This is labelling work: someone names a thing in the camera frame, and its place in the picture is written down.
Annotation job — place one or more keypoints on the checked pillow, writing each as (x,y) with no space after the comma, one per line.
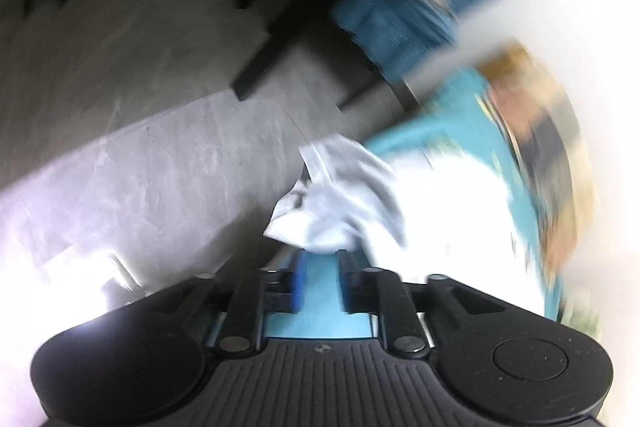
(545,142)

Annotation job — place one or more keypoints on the white shirt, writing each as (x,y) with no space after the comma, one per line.
(350,207)

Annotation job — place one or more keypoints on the teal printed bedsheet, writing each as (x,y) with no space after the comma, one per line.
(450,107)

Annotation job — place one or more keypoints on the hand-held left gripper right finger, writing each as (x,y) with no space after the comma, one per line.
(344,279)

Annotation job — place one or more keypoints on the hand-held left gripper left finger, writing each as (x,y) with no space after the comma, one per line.
(299,281)

